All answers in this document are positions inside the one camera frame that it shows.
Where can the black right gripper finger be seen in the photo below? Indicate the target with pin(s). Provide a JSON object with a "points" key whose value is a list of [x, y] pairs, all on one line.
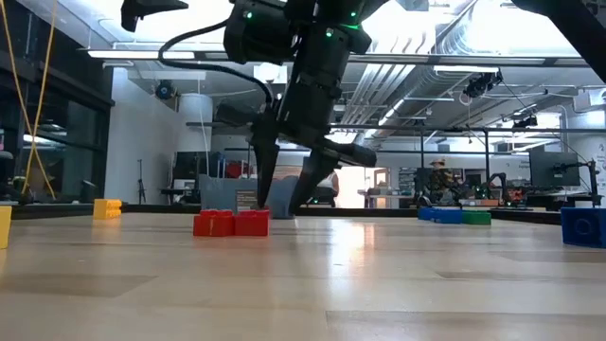
{"points": [[312, 177], [265, 166]]}

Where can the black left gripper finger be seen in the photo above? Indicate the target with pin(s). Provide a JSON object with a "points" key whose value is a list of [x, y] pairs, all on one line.
{"points": [[161, 5]]}

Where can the red toy brick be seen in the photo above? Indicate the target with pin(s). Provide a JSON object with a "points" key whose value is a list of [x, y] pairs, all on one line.
{"points": [[213, 226], [252, 226]]}

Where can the yellow toy brick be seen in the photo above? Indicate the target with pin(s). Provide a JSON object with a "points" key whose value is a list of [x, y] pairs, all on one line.
{"points": [[5, 227], [107, 209]]}

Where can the small green toy brick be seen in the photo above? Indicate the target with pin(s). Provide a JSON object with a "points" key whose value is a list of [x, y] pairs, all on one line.
{"points": [[476, 218]]}

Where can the small blue toy brick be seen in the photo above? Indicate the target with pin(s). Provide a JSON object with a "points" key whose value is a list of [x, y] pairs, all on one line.
{"points": [[584, 228]]}

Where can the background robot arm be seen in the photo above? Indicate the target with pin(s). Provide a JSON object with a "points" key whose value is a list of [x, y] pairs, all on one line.
{"points": [[497, 184]]}

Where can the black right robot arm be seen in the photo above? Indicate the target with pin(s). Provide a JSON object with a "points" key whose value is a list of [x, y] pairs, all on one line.
{"points": [[582, 33]]}

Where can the person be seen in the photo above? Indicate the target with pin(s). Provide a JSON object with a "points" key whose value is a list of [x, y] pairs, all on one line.
{"points": [[440, 182], [331, 185]]}

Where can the red background object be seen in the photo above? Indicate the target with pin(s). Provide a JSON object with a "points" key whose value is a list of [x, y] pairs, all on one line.
{"points": [[237, 170]]}

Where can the long linear ceiling light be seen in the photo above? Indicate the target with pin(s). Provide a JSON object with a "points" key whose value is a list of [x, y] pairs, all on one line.
{"points": [[142, 54]]}

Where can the grey translucent plastic bin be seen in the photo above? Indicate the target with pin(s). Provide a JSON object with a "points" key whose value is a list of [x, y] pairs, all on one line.
{"points": [[222, 194]]}

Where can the white ceiling lamp box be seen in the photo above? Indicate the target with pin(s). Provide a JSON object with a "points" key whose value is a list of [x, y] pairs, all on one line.
{"points": [[270, 73]]}

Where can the silver ventilation ducts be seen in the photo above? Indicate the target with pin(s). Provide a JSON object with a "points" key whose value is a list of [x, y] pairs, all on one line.
{"points": [[379, 90]]}

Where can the white round column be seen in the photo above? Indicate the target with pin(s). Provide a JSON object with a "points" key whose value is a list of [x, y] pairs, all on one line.
{"points": [[194, 123]]}

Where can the black tripod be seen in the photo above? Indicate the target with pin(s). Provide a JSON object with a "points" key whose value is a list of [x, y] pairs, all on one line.
{"points": [[140, 187]]}

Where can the short ceiling light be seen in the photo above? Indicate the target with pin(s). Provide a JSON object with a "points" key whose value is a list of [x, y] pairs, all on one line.
{"points": [[464, 69]]}

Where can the black background object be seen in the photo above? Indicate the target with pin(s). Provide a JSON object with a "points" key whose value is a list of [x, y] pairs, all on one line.
{"points": [[88, 192]]}

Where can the black monitor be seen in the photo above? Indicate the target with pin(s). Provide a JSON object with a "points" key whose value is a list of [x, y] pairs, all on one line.
{"points": [[554, 169]]}

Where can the black wall screen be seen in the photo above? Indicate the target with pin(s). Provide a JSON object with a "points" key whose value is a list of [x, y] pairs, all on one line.
{"points": [[189, 166]]}

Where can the black background rig frame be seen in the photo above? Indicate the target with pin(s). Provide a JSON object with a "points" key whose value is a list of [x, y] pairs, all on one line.
{"points": [[473, 129]]}

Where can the black ceiling camera cluster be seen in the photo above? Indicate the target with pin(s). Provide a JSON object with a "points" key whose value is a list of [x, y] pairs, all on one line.
{"points": [[480, 85]]}

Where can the black ceiling camera mount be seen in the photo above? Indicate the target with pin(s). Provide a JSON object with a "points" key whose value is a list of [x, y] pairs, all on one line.
{"points": [[525, 122]]}

